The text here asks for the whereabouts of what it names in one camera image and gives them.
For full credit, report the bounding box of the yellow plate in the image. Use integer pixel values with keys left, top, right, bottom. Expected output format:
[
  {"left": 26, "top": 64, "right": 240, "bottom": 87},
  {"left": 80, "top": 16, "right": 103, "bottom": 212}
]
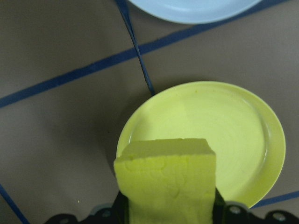
[{"left": 116, "top": 81, "right": 286, "bottom": 209}]

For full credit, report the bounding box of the light blue plate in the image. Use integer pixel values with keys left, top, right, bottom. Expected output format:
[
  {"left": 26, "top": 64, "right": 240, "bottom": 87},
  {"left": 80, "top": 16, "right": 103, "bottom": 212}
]
[{"left": 127, "top": 0, "right": 263, "bottom": 25}]

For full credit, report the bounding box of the yellow foam block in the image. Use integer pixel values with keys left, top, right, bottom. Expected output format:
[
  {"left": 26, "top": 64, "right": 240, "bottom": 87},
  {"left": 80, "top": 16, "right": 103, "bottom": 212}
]
[{"left": 114, "top": 138, "right": 217, "bottom": 224}]

